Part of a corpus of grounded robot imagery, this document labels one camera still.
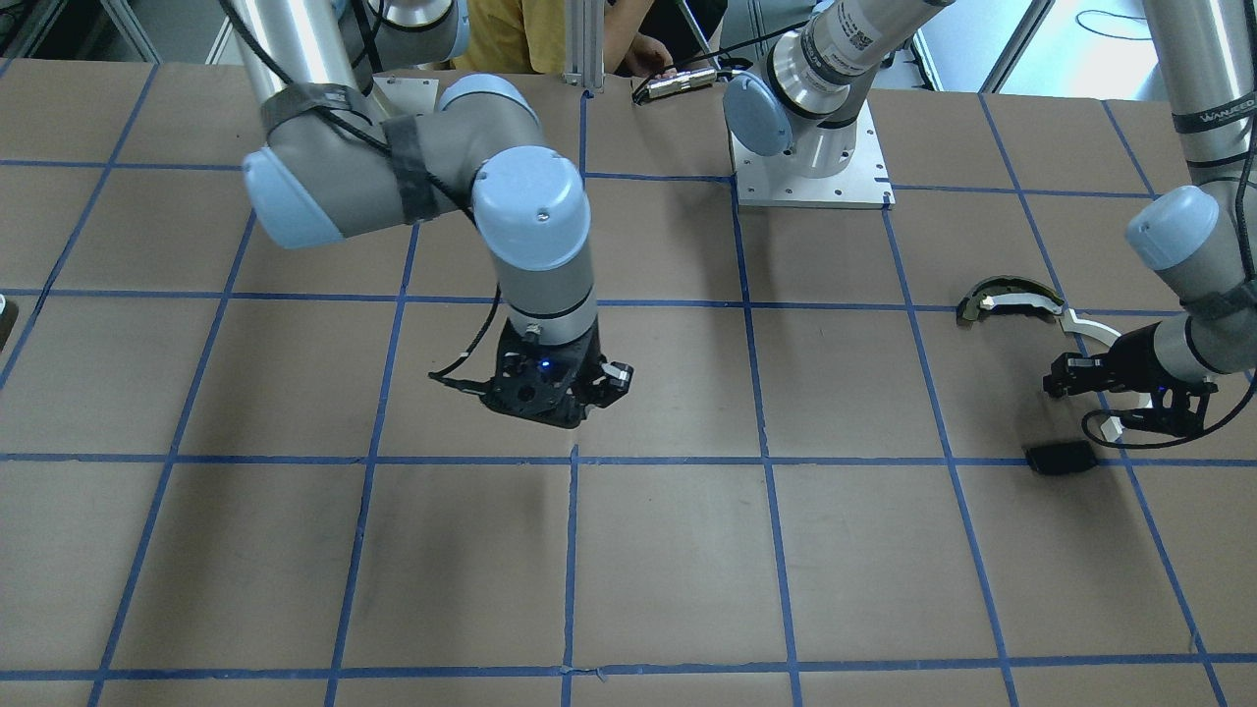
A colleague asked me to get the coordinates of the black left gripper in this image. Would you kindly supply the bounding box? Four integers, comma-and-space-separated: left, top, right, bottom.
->
1043, 325, 1218, 438

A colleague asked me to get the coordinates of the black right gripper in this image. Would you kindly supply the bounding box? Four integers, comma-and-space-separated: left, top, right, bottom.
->
480, 323, 634, 429

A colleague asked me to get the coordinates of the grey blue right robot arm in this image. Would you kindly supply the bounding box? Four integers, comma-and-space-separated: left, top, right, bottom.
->
221, 1, 634, 429

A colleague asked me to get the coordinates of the white curved plastic arc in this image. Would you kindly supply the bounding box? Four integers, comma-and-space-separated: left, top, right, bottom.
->
1057, 307, 1135, 449

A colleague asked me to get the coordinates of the black rectangular plastic part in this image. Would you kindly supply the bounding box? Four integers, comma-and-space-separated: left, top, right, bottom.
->
1023, 439, 1099, 477

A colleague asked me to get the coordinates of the curved brake shoe part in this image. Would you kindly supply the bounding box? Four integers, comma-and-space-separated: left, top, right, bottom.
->
957, 276, 1066, 326

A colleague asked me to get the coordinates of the person in yellow shirt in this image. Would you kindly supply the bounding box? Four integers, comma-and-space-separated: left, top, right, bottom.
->
453, 1, 728, 78

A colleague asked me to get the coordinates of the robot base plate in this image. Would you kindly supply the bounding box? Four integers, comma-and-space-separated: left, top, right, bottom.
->
729, 103, 897, 210
367, 75, 440, 122

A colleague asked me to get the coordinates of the aluminium frame post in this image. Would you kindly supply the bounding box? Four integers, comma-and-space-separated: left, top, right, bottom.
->
561, 0, 606, 96

